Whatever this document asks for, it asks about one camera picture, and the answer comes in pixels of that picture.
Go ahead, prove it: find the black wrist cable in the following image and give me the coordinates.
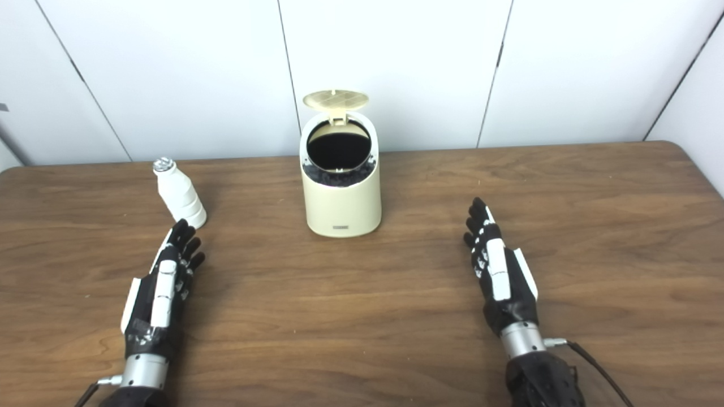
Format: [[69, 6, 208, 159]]
[[74, 376, 123, 407], [543, 337, 634, 407]]

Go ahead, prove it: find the small white plastic bottle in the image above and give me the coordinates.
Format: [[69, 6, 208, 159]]
[[153, 157, 208, 229]]

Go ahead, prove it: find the round cream bin lid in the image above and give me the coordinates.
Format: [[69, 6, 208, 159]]
[[303, 89, 369, 122]]

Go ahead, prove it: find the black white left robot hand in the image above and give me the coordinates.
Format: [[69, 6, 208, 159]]
[[120, 219, 206, 360]]

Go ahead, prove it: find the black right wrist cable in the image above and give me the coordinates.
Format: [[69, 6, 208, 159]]
[[543, 337, 634, 407]]

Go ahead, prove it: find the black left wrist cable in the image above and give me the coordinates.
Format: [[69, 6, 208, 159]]
[[74, 376, 123, 407]]

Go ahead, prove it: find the cream-colored bin body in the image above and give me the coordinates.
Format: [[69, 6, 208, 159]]
[[299, 111, 382, 238]]

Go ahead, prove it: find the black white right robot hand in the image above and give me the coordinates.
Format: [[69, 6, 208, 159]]
[[463, 197, 539, 338]]

